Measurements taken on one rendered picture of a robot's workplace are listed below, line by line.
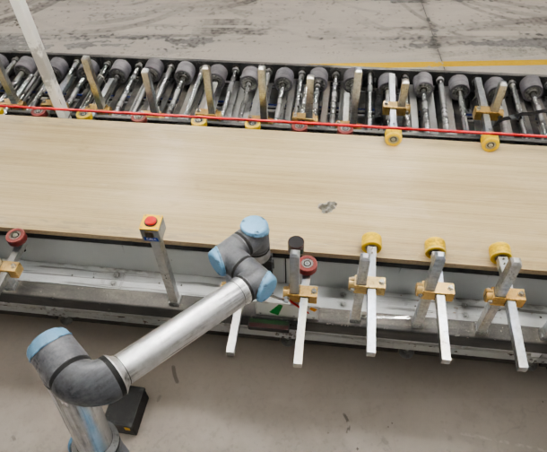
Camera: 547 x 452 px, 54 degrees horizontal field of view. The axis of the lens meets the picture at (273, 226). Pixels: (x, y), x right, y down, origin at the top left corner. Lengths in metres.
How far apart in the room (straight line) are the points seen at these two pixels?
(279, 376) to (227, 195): 1.03
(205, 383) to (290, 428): 0.49
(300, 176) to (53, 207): 1.12
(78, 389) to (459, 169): 1.90
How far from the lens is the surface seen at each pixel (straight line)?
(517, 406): 3.05
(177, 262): 2.45
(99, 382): 1.39
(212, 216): 2.34
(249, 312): 2.27
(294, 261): 1.93
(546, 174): 2.74
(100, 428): 1.80
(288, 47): 5.10
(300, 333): 2.03
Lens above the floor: 2.63
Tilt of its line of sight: 50 degrees down
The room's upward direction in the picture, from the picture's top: 3 degrees counter-clockwise
